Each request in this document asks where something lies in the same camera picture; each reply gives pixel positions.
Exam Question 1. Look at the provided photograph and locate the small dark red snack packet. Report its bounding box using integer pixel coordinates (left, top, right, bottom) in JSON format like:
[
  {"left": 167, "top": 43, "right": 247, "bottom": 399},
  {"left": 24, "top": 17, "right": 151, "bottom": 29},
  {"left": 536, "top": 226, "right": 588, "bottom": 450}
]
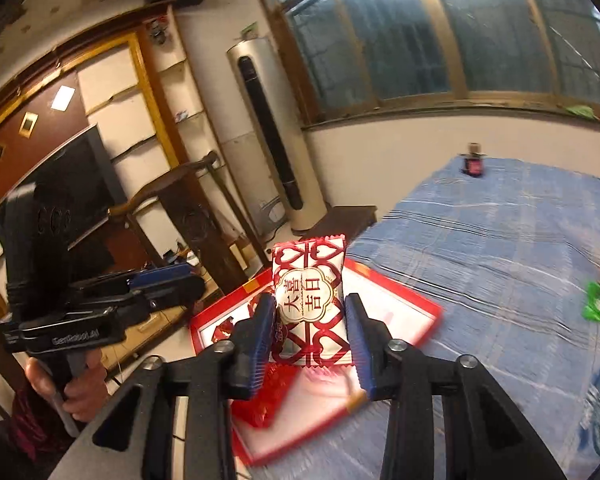
[{"left": 212, "top": 317, "right": 241, "bottom": 343}]

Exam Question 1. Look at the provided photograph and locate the barred window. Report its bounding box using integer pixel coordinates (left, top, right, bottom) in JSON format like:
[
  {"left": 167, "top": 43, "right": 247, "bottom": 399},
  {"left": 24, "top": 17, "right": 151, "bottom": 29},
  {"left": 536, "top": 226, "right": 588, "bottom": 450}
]
[{"left": 250, "top": 0, "right": 600, "bottom": 126}]

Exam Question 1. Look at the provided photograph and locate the black monitor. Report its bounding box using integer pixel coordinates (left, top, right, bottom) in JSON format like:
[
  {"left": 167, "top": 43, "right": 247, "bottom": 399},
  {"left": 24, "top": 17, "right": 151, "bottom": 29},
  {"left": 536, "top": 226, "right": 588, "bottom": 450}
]
[{"left": 0, "top": 125, "right": 128, "bottom": 281}]

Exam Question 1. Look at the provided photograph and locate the white wall shelf unit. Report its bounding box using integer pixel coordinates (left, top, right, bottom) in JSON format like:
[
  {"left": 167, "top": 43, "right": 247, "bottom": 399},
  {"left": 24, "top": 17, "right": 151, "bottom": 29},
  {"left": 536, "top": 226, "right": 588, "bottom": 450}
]
[{"left": 75, "top": 5, "right": 216, "bottom": 171}]

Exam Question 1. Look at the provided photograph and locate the wooden chair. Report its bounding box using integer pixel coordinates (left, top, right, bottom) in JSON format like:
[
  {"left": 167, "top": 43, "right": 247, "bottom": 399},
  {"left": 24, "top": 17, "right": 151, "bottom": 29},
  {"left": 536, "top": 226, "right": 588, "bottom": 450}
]
[{"left": 107, "top": 150, "right": 276, "bottom": 301}]

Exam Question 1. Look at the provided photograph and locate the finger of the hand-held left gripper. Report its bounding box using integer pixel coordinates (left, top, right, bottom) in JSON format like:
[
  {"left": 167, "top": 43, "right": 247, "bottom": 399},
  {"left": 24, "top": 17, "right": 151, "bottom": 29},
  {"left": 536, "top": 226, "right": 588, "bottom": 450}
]
[
  {"left": 70, "top": 277, "right": 153, "bottom": 328},
  {"left": 127, "top": 262, "right": 206, "bottom": 311}
]

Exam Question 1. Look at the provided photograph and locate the tower air conditioner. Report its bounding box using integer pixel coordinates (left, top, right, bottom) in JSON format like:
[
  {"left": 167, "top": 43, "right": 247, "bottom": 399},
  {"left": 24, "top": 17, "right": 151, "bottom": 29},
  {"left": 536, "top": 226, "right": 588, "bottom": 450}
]
[{"left": 225, "top": 36, "right": 328, "bottom": 233}]

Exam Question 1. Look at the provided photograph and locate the red wall poster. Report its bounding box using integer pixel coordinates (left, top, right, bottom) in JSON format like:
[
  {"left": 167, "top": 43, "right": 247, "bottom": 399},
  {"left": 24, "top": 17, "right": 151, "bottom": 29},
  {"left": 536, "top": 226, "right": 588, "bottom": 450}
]
[{"left": 147, "top": 16, "right": 170, "bottom": 43}]

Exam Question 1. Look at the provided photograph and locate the small dark red bottle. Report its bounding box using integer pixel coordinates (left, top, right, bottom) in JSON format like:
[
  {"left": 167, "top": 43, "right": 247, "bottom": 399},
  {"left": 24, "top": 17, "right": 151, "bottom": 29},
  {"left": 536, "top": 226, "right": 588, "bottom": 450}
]
[{"left": 460, "top": 142, "right": 488, "bottom": 178}]

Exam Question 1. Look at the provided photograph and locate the dark wooden stool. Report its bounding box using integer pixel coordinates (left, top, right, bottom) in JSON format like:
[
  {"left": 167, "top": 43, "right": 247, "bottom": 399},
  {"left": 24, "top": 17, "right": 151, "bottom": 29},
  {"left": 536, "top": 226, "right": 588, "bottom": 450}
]
[{"left": 300, "top": 205, "right": 378, "bottom": 241}]

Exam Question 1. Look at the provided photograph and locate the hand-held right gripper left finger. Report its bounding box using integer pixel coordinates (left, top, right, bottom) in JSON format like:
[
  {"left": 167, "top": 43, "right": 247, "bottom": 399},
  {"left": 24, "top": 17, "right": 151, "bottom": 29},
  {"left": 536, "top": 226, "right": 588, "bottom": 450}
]
[{"left": 55, "top": 292, "right": 278, "bottom": 480}]

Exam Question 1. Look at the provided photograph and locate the green snack packet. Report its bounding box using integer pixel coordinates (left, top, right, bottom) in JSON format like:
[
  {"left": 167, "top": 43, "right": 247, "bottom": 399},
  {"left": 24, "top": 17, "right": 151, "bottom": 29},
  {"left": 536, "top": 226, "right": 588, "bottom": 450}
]
[{"left": 581, "top": 282, "right": 600, "bottom": 323}]

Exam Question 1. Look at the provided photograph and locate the person's left hand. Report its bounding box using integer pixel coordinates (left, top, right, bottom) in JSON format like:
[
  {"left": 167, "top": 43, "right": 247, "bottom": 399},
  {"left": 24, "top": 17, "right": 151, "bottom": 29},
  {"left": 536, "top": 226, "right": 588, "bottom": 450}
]
[{"left": 24, "top": 347, "right": 110, "bottom": 423}]

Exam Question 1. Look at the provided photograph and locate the red shallow box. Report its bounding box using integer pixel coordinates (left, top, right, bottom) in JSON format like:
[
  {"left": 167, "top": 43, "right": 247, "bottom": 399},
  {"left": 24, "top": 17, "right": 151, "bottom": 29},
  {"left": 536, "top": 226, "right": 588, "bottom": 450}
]
[{"left": 189, "top": 260, "right": 445, "bottom": 466}]

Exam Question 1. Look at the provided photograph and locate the heart patterned snack packet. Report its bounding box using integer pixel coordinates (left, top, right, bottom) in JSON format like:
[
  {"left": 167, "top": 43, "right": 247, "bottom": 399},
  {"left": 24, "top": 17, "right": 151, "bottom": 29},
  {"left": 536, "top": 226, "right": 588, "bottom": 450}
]
[{"left": 269, "top": 234, "right": 356, "bottom": 368}]

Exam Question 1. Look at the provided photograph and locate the person's left forearm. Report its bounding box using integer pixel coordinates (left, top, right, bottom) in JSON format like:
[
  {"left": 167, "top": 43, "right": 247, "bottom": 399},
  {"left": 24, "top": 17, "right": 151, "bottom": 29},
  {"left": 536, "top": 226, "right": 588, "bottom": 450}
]
[{"left": 7, "top": 390, "right": 76, "bottom": 461}]

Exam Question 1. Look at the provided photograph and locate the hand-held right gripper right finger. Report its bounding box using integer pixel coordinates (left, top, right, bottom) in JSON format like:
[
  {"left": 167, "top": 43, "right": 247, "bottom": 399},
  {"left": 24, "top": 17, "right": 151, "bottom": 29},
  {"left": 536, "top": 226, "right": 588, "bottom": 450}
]
[{"left": 344, "top": 292, "right": 568, "bottom": 480}]

